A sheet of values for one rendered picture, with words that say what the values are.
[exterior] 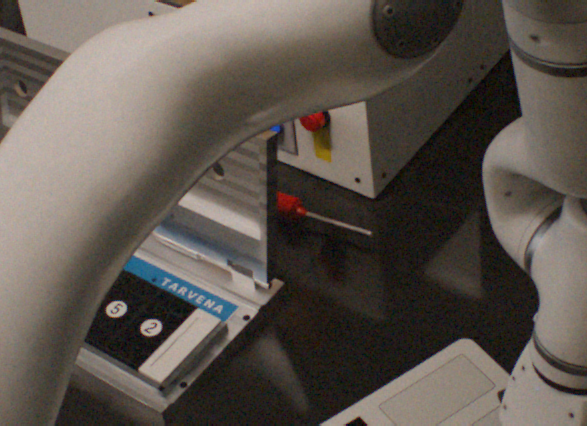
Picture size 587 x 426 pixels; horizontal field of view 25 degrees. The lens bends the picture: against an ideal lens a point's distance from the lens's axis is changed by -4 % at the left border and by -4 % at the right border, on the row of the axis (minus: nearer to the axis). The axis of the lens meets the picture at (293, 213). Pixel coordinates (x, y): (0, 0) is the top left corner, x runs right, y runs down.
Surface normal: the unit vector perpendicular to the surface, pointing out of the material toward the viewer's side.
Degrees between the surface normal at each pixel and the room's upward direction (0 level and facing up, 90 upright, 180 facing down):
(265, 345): 0
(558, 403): 74
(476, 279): 0
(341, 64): 106
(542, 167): 101
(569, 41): 95
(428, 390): 0
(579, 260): 78
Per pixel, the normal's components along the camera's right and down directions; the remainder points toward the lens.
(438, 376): -0.11, -0.72
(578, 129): -0.19, 0.76
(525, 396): -0.84, 0.29
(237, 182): -0.59, 0.46
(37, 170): -0.32, -0.04
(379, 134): 0.81, 0.34
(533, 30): -0.63, 0.65
